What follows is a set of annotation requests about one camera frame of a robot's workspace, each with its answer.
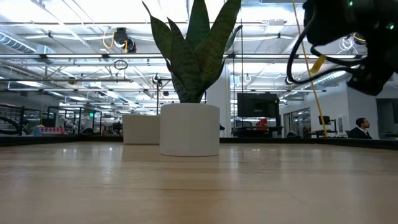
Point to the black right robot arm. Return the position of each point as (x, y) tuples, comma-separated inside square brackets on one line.
[(335, 18)]

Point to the white rectangular basket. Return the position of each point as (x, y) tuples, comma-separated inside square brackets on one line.
[(140, 129)]

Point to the person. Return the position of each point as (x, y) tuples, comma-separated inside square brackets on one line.
[(360, 132)]

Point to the small black monitor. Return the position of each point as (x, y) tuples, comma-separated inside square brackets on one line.
[(325, 120)]

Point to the red object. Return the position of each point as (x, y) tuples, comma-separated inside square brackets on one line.
[(262, 122)]

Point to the black desk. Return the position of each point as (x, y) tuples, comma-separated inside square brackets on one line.
[(258, 130)]

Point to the dark green cloth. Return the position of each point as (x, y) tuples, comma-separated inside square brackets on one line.
[(192, 62)]

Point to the white round plant pot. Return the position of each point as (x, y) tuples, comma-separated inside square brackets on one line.
[(189, 130)]

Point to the black pole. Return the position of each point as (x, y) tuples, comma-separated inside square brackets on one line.
[(157, 96)]

